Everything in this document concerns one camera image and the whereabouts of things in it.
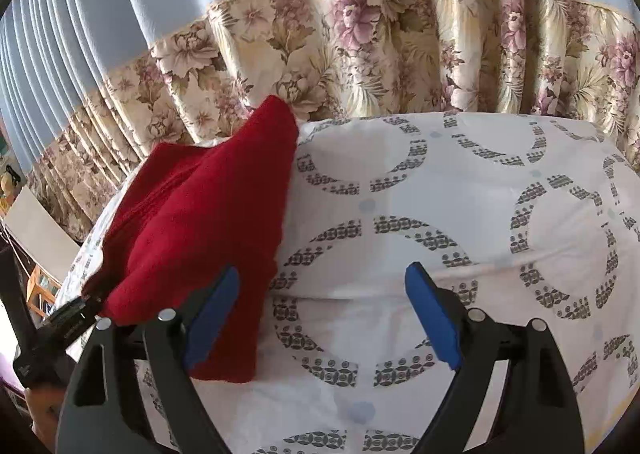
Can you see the red knitted sweater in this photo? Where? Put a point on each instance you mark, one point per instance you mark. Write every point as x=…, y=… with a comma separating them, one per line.
x=210, y=194

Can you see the yellow object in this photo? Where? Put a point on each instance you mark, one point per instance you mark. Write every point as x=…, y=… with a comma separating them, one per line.
x=9, y=189

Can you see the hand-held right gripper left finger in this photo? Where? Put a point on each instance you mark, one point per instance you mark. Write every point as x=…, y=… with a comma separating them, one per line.
x=212, y=319

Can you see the printed bedsheet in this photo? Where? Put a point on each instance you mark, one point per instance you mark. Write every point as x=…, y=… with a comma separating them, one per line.
x=450, y=214

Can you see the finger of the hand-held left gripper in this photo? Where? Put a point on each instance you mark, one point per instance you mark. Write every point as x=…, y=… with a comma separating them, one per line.
x=75, y=316

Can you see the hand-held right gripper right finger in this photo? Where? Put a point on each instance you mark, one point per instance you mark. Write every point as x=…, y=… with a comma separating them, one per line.
x=432, y=321

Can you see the white board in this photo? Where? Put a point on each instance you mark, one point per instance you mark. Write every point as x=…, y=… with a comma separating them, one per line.
x=40, y=234

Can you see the blue floral curtain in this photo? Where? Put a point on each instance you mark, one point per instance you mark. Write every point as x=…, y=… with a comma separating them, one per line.
x=350, y=34

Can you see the person's left hand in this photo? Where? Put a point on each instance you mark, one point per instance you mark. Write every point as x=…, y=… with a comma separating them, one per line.
x=45, y=414

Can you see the wooden chair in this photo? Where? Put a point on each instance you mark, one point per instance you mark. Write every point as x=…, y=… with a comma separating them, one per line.
x=34, y=284

